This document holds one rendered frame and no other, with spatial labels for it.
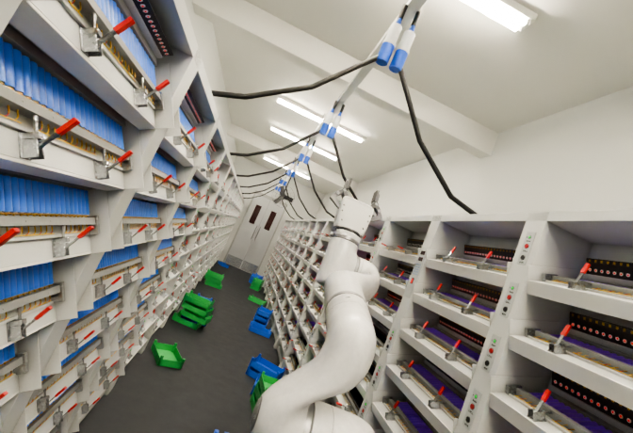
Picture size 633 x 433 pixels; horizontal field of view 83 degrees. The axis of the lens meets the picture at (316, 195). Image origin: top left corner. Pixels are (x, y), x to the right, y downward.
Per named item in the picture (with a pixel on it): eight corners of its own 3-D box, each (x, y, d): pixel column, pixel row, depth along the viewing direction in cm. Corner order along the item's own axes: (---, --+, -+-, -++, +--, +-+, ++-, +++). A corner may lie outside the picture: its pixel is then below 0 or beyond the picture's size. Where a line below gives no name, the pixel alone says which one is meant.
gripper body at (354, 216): (326, 232, 106) (338, 199, 110) (357, 245, 107) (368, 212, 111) (333, 226, 99) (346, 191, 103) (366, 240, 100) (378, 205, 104)
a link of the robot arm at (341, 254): (365, 248, 99) (334, 234, 98) (350, 293, 94) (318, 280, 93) (354, 252, 106) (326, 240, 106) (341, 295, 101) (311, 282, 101)
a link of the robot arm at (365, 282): (406, 315, 74) (379, 259, 104) (336, 286, 73) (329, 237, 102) (386, 350, 76) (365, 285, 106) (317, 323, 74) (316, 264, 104)
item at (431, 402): (452, 448, 121) (454, 405, 122) (385, 373, 180) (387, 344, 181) (505, 447, 124) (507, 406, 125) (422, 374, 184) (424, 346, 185)
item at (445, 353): (471, 392, 123) (473, 351, 125) (398, 336, 183) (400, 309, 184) (522, 393, 127) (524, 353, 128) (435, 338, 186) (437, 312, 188)
